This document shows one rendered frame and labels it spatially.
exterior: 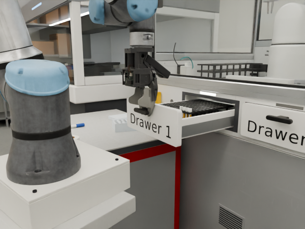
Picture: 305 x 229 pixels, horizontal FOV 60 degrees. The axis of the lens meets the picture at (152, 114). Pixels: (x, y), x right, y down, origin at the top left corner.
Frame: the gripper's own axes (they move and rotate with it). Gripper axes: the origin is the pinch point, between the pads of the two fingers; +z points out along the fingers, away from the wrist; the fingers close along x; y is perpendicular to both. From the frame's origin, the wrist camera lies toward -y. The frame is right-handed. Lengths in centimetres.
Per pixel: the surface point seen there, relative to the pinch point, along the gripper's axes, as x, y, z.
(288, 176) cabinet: 33.9, -28.0, 17.1
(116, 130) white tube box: -27.1, -2.7, 13.3
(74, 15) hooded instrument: -80, -6, -39
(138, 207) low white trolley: -11.1, -3.4, 41.8
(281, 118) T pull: 32.5, -22.6, -1.0
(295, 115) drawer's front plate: 34.4, -26.1, -1.7
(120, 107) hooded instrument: -82, -34, 16
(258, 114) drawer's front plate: 23.4, -26.1, 0.0
